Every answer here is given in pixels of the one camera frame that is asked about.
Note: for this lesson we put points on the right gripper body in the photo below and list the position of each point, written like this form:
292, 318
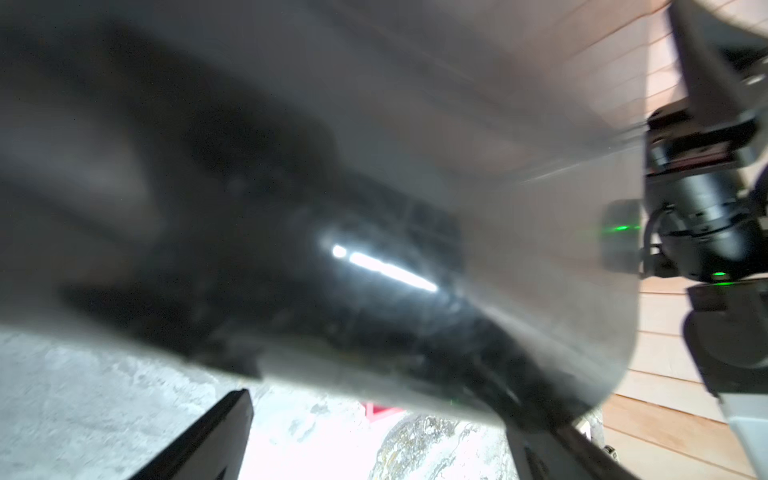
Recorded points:
704, 220

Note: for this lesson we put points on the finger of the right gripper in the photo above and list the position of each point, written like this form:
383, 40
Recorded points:
716, 57

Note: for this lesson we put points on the black drawer cabinet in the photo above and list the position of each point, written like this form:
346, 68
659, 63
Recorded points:
431, 204

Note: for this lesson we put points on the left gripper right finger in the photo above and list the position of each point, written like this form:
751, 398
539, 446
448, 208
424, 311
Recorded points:
560, 454

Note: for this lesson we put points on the pink bottom drawer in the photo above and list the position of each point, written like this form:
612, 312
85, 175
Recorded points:
374, 412

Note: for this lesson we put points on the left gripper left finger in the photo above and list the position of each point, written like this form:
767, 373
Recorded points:
213, 447

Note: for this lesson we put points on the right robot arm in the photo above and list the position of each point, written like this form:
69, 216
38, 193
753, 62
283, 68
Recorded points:
726, 335

